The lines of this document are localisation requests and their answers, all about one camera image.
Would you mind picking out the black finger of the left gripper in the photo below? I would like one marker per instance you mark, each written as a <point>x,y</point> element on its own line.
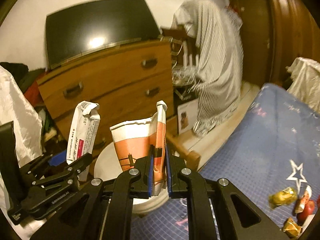
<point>38,168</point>
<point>65,180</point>

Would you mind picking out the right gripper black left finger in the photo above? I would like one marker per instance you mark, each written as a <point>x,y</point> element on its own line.
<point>102,209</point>

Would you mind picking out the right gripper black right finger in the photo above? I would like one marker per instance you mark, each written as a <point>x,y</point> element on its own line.
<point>216,209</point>

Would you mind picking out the white red wrapper packet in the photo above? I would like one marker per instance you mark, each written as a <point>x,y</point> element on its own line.
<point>83,130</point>

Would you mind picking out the orange white paper cup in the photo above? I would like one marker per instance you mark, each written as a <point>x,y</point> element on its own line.
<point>134,139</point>

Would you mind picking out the gold foil snack bag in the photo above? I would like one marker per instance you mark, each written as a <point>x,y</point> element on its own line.
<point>291,228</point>

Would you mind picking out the gold foil wrapper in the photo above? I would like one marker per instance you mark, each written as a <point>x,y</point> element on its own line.
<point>283,197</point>

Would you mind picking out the red apple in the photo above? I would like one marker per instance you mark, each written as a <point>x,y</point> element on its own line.
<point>308,210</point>

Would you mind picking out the red white crumpled cup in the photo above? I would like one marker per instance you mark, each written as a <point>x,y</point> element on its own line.
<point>301,202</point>

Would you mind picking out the blue quilted bed cover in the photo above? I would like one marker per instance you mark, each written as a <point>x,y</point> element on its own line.
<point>275,146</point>

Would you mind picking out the white box with picture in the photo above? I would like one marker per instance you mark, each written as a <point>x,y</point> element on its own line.
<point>187,115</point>

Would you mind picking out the wooden chest of drawers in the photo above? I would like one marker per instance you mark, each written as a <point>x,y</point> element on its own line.
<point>126,82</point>

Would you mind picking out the grey striped hanging blanket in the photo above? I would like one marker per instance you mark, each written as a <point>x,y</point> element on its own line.
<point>216,32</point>

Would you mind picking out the black flat television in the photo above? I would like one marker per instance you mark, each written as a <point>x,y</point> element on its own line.
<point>87,27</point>

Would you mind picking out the white crumpled bedding pile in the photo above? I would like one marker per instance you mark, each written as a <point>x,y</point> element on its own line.
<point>305,78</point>

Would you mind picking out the dark wooden wardrobe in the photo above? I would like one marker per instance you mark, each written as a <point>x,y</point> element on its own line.
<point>274,33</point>

